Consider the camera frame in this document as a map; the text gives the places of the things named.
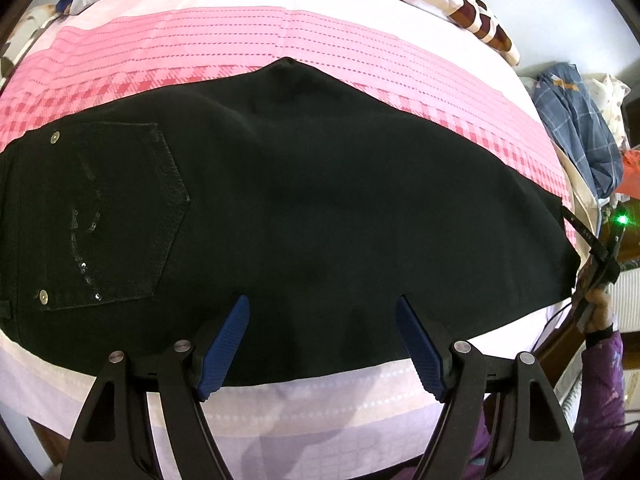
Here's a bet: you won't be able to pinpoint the beige cloth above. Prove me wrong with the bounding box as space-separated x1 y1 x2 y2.
550 147 608 263

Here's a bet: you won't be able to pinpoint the person's right hand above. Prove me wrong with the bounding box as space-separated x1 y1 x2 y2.
582 287 615 335

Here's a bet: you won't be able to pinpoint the person's right forearm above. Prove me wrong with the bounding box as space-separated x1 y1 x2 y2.
572 327 632 480

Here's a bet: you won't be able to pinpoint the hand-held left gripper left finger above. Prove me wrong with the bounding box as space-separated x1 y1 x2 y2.
60 294 251 480

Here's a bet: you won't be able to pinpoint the pink checkered bedsheet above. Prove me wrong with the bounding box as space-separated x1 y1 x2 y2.
0 0 581 480

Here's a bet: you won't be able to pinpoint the black pants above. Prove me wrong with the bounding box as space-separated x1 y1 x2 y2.
0 57 582 390

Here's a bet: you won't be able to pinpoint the black cable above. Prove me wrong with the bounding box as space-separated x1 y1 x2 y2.
530 297 577 352

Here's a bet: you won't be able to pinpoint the red orange cloth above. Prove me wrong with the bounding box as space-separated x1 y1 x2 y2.
615 147 640 201

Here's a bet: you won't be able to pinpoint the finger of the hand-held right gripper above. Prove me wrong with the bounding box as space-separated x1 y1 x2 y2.
560 205 603 261

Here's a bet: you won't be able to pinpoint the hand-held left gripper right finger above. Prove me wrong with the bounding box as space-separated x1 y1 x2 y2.
395 295 586 480

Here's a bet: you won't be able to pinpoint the blue plaid garment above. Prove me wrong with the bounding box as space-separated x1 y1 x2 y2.
530 62 626 206

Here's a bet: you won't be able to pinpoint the white radiator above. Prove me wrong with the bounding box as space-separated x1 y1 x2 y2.
607 265 640 333

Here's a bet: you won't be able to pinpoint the person's purple clothing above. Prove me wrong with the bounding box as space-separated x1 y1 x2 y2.
467 407 503 480

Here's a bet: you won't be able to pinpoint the white brown floral cloth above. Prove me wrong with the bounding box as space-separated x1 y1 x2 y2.
0 2 63 91

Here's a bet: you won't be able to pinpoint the brown wooden bed frame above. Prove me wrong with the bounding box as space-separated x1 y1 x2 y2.
532 305 586 396

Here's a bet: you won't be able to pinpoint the white dotted cloth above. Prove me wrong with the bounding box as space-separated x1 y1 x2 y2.
580 72 633 151

